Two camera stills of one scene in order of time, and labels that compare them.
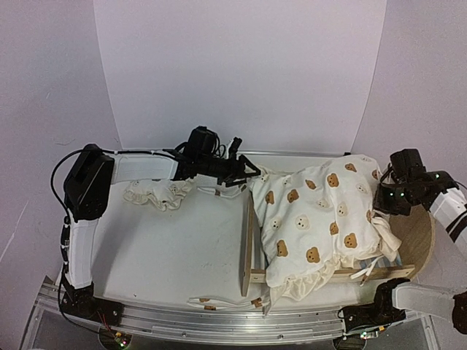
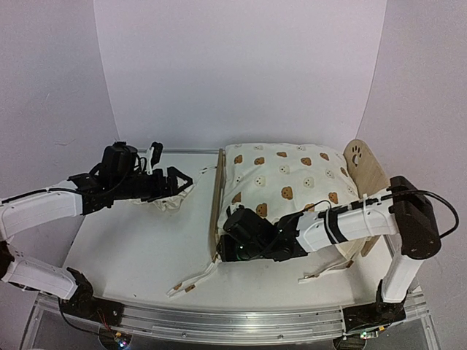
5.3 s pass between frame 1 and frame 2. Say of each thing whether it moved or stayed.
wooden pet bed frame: moved
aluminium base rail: stayed
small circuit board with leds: stayed
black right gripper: moved
